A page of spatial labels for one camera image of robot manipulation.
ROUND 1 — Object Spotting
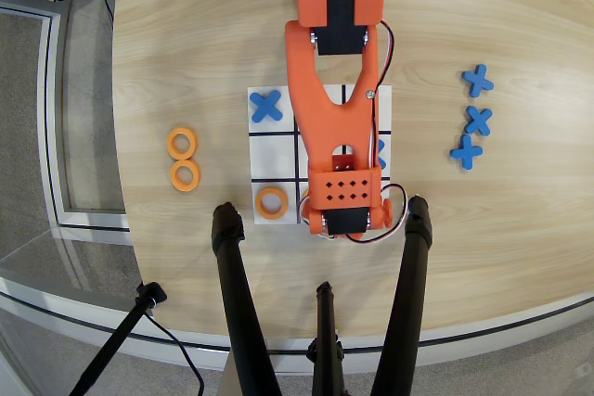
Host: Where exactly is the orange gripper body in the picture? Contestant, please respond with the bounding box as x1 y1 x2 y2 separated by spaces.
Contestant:
300 198 394 239

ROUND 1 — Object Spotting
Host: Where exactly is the blue foam cross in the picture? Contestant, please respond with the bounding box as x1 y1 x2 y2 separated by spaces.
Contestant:
375 138 390 171
448 134 484 171
249 88 284 123
460 63 496 98
464 106 494 136

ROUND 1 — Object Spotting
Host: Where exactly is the white tic-tac-toe paper board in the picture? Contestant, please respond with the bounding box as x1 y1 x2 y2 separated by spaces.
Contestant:
247 83 394 225

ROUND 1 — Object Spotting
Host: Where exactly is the thin black tripod leg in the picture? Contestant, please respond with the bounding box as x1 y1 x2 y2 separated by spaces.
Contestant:
305 280 347 396

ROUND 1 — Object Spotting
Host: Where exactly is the black slim stand pole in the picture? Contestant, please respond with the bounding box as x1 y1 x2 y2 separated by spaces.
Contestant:
68 281 168 396

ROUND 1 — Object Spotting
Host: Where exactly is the white framed glass panel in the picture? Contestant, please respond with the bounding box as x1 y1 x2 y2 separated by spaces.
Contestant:
0 0 134 235

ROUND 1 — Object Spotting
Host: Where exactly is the black stand cable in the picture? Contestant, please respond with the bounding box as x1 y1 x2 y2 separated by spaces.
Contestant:
143 312 206 396

